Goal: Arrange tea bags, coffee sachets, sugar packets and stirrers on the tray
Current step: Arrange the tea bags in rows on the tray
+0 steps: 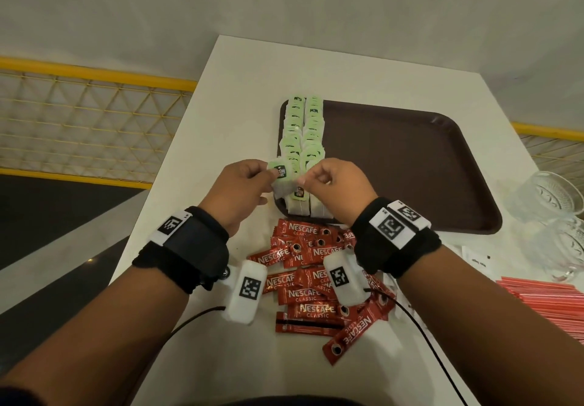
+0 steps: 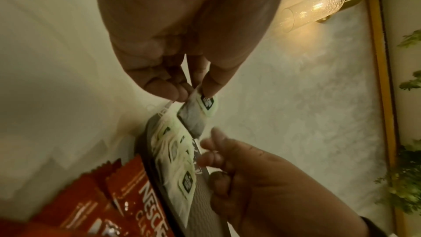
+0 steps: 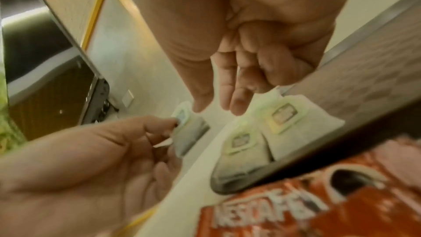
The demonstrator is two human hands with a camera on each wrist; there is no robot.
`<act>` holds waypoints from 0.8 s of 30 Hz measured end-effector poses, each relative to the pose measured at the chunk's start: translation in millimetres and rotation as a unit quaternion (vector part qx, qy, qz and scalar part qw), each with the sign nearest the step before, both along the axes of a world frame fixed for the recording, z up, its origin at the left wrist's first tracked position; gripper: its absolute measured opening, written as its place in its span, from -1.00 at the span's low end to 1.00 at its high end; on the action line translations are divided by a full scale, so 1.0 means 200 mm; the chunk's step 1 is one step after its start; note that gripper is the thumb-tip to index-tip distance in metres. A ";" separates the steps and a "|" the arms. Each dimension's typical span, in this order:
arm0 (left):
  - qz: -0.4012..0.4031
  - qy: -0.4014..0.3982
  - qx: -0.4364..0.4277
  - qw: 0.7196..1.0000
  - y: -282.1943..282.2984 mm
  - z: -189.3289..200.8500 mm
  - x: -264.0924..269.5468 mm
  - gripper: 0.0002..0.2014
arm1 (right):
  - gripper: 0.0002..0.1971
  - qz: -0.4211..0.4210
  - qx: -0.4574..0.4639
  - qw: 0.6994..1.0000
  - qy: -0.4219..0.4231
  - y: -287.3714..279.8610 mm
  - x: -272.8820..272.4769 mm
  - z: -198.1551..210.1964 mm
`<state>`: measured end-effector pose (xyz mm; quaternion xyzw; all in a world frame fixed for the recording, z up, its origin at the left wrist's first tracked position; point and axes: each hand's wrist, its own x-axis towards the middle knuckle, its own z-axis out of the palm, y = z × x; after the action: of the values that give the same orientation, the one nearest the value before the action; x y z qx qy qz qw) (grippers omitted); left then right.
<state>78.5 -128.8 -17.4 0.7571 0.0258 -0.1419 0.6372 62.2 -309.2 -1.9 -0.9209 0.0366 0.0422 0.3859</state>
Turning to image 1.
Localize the pile of red stirrer sticks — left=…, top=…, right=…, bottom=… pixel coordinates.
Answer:
left=496, top=275, right=584, bottom=345

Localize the brown tray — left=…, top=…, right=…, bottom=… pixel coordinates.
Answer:
left=277, top=98, right=502, bottom=236

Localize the person's right hand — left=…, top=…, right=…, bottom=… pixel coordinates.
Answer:
left=295, top=158, right=378, bottom=226

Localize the black right wristband with markers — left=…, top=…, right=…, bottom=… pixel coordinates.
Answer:
left=350, top=197, right=442, bottom=279

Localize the pile of white sugar sachets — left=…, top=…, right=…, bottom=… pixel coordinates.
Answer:
left=388, top=243, right=496, bottom=329

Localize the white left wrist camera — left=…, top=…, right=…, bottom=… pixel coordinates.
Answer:
left=223, top=259, right=269, bottom=326

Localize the green tagged tea bag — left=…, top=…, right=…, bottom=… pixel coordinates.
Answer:
left=266, top=156, right=298, bottom=200

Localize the person's dark sleeve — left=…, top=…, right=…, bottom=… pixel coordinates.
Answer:
left=0, top=385, right=46, bottom=406

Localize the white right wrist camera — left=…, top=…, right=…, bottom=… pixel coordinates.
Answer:
left=322, top=248, right=371, bottom=307

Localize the person's left forearm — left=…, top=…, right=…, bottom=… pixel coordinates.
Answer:
left=0, top=264, right=190, bottom=406

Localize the yellow mesh railing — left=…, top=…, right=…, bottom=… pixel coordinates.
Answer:
left=0, top=56, right=198, bottom=191
left=510, top=121, right=584, bottom=178

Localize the black left camera cable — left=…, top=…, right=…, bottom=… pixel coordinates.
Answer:
left=155, top=306, right=227, bottom=352

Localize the black wristband with markers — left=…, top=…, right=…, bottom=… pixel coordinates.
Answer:
left=132, top=206, right=230, bottom=295
left=350, top=197, right=442, bottom=279

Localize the black left wristband with markers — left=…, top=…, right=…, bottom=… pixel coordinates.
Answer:
left=132, top=206, right=230, bottom=295

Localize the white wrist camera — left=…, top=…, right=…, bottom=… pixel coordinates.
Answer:
left=223, top=259, right=269, bottom=326
left=322, top=248, right=371, bottom=307

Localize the person's right forearm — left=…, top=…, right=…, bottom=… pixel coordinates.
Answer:
left=397, top=257, right=584, bottom=406

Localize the person's left hand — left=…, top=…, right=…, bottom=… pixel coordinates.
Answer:
left=198, top=159, right=280, bottom=237

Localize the pile of red Nescafe sachets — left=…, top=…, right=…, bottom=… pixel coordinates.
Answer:
left=246, top=218, right=398, bottom=365

